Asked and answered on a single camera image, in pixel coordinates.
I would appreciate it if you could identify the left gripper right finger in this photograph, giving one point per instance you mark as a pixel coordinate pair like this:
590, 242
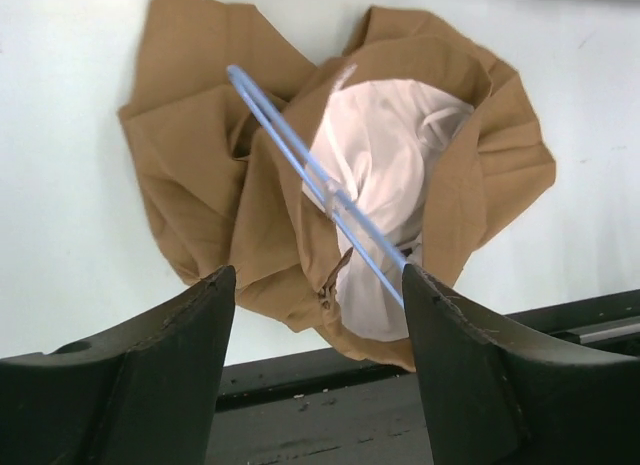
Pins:
495, 391

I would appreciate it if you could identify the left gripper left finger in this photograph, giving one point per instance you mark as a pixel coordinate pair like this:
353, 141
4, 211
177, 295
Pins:
141, 392

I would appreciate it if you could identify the blue wire hanger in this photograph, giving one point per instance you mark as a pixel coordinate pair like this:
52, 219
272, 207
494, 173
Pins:
334, 200

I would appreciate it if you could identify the tan cloth garment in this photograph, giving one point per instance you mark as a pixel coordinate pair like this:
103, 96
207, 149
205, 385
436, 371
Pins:
431, 135

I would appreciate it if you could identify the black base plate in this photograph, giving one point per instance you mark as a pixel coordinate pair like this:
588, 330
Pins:
317, 407

